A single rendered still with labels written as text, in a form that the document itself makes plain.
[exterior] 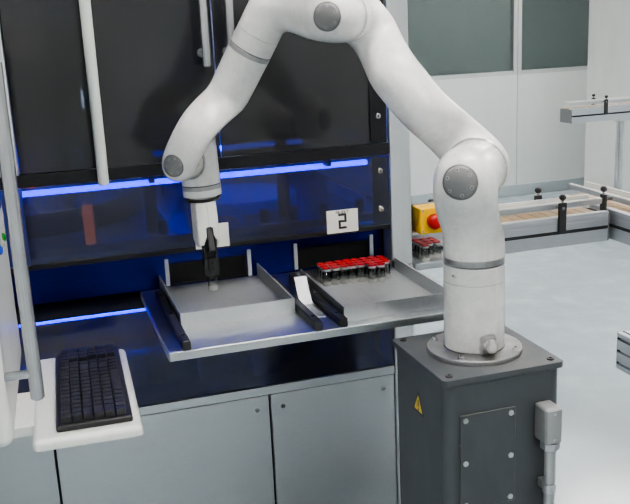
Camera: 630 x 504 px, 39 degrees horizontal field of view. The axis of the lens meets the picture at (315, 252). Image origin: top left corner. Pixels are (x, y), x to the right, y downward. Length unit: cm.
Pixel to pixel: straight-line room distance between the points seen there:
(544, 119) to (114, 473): 613
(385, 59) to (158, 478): 125
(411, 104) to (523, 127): 615
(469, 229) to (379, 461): 103
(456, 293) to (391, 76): 44
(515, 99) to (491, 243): 608
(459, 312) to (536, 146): 622
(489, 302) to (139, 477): 108
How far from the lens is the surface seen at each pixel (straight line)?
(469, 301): 176
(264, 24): 183
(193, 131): 185
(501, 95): 773
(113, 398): 184
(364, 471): 257
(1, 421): 172
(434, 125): 175
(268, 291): 221
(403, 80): 173
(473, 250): 174
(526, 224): 267
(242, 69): 186
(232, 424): 239
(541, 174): 801
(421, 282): 220
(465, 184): 164
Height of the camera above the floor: 152
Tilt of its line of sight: 14 degrees down
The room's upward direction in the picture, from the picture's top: 3 degrees counter-clockwise
